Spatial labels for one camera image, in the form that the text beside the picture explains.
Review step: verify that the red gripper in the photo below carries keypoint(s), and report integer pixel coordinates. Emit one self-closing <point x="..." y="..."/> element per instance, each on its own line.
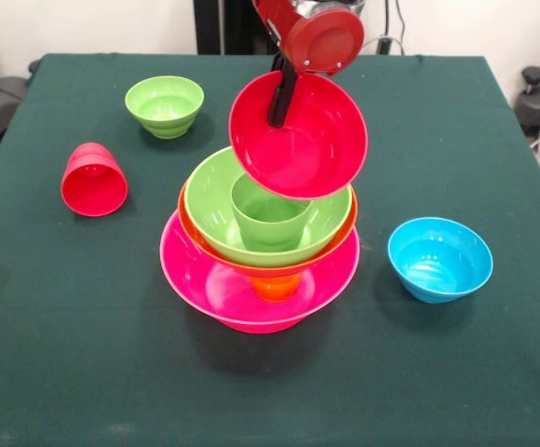
<point x="316" y="42"/>

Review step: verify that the small red bowl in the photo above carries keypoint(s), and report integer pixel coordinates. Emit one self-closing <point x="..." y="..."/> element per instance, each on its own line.
<point x="307" y="149"/>

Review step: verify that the large green bowl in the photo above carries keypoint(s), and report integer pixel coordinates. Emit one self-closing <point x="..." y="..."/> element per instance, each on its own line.
<point x="209" y="200"/>

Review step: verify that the green cup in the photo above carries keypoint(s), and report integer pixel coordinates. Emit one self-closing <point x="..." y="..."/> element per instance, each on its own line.
<point x="270" y="223"/>

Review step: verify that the large orange bowl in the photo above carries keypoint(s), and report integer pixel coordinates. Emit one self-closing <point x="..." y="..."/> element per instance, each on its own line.
<point x="193" y="228"/>

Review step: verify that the orange cup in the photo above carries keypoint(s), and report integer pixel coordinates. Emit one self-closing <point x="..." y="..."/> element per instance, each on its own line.
<point x="274" y="288"/>

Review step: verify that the red cup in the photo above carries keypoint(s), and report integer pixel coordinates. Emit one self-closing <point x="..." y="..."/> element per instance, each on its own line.
<point x="94" y="188"/>

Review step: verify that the large pink bowl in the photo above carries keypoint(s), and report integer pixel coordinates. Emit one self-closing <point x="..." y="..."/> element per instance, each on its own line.
<point x="181" y="274"/>

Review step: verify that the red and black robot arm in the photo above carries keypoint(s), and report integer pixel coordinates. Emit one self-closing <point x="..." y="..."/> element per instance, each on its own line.
<point x="330" y="7"/>

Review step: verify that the black power plug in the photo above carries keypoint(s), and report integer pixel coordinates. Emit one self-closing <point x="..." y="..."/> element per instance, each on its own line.
<point x="384" y="45"/>

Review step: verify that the small green bowl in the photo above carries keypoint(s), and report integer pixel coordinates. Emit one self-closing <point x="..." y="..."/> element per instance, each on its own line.
<point x="164" y="104"/>

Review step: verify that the small blue bowl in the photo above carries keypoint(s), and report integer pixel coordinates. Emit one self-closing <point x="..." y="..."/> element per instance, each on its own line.
<point x="437" y="265"/>

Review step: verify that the black office chair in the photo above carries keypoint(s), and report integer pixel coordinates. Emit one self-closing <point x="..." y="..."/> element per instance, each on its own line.
<point x="0" y="100"/>

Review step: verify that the dark green tablecloth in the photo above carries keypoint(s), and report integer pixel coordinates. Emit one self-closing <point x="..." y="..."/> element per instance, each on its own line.
<point x="270" y="382"/>

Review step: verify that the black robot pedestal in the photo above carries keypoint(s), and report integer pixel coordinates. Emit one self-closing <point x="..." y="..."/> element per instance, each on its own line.
<point x="237" y="23"/>

